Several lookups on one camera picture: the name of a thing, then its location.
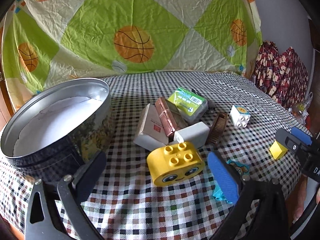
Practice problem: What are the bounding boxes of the small toy in plastic bag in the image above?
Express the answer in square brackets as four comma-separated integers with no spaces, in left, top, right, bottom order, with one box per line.
[292,92,313,125]

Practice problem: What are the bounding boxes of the yellow face toy block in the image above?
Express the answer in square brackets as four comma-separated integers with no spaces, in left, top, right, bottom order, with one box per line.
[146,141,205,187]

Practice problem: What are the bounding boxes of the white cardboard box red stamp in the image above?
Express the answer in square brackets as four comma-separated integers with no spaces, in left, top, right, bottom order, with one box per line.
[133,103,169,151]

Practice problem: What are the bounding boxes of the white power adapter cube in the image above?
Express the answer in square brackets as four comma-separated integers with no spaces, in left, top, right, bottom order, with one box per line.
[174,122,210,148]

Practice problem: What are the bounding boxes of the basketball pattern bed sheet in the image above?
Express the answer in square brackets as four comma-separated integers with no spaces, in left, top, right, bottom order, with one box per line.
[1,0,262,110]

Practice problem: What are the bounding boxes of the copper brown rectangular box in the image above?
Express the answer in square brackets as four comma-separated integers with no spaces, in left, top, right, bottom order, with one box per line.
[155,97,188,140]

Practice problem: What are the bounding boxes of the green labelled plastic box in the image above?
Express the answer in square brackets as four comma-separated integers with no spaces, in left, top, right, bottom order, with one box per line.
[168,87,208,124]

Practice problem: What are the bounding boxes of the person hand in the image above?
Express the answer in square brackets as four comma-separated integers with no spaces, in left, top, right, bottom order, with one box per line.
[292,175,308,223]

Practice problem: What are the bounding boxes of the small yellow cube block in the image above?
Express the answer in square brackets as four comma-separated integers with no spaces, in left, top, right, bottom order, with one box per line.
[269,140,288,160]

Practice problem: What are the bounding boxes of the blue bear toy block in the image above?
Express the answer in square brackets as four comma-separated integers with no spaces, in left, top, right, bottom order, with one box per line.
[208,155,249,204]

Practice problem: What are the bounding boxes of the round metal tin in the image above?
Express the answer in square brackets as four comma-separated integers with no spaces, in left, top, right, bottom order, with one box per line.
[1,78,113,183]

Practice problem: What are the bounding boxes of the red patterned fabric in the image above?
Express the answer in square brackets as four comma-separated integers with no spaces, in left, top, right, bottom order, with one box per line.
[251,41,308,109]

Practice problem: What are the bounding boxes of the white toy block sun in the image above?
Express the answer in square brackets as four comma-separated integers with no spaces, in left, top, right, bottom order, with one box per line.
[229,105,251,128]

